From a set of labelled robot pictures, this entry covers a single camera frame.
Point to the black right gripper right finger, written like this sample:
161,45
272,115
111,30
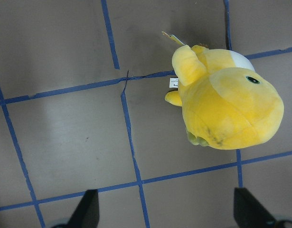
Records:
250,213

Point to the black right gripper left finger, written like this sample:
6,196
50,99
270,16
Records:
86,214

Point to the yellow plush toy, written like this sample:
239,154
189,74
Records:
225,104

